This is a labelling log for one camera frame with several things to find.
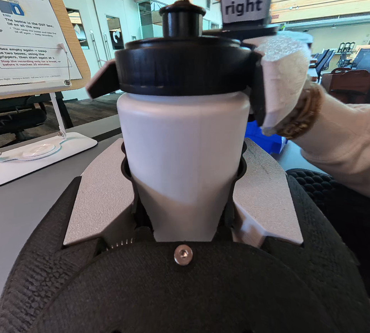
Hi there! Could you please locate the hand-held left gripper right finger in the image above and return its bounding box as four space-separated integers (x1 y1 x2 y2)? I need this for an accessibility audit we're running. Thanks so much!
233 137 304 248

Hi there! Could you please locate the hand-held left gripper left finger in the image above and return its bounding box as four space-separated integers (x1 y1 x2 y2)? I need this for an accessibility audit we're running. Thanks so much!
63 137 139 248

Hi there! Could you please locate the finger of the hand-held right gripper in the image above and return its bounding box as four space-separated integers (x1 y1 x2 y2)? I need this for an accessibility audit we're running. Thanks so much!
243 30 314 136
85 59 119 100

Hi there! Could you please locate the blue plastic bin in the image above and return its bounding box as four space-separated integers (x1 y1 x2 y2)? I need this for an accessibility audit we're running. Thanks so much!
245 121 288 155

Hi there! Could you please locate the black bottle lid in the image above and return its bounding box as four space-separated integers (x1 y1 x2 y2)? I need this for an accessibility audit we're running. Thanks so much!
115 0 258 96

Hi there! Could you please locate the white plastic bottle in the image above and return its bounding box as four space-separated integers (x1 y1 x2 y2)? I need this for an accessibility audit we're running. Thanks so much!
116 90 251 243

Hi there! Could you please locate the person's right forearm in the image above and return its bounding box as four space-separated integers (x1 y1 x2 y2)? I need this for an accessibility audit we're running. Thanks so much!
289 90 370 195

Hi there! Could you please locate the white board stand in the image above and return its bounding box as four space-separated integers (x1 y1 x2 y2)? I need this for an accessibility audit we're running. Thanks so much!
50 92 68 140

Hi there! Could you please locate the brown leather bag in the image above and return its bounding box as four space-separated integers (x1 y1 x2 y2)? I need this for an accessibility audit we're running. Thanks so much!
321 68 370 104

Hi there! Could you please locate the instruction sheet on stand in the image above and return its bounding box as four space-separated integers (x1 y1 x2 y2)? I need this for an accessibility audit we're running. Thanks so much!
0 0 91 100

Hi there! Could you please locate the black wall sign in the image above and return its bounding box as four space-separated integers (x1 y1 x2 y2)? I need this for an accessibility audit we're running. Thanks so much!
105 15 125 50

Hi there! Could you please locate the gold bracelet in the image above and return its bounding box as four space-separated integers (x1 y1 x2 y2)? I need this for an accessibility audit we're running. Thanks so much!
272 82 324 141

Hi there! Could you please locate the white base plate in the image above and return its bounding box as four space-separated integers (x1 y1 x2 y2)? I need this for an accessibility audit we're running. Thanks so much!
0 132 98 186

